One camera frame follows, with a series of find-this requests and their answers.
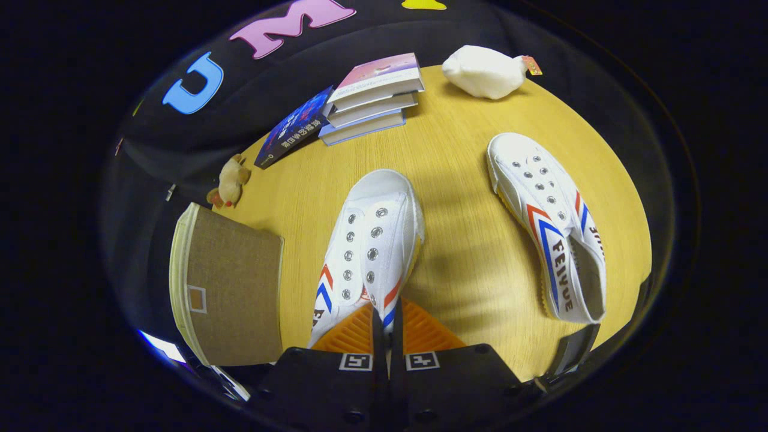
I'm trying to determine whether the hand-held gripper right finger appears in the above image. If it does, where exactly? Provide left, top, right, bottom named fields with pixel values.
left=387, top=298, right=544, bottom=432

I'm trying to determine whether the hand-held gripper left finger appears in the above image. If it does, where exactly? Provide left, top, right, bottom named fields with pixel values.
left=249, top=300, right=388, bottom=432

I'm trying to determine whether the brown fabric storage box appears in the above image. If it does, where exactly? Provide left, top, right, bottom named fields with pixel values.
left=169, top=202, right=284, bottom=367

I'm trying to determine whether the white canvas shoe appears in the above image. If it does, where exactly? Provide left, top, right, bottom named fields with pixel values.
left=486, top=132, right=607, bottom=325
left=308, top=169, right=425, bottom=349

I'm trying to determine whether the brown plush dog toy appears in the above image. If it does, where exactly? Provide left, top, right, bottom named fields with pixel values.
left=206, top=154, right=251, bottom=209

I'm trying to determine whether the dark blue book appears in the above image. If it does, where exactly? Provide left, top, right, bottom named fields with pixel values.
left=254, top=86, right=334, bottom=170

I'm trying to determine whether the light blue cover book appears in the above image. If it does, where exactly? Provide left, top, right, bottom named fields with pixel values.
left=318, top=109, right=407, bottom=146

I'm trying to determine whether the white paperback book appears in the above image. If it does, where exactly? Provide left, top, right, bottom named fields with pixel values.
left=327, top=93, right=419, bottom=128

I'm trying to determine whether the white plush toy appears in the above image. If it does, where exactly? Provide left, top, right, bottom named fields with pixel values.
left=442, top=45, right=544, bottom=100

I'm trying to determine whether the pink cover book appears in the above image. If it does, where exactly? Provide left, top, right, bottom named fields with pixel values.
left=327, top=53, right=425, bottom=113

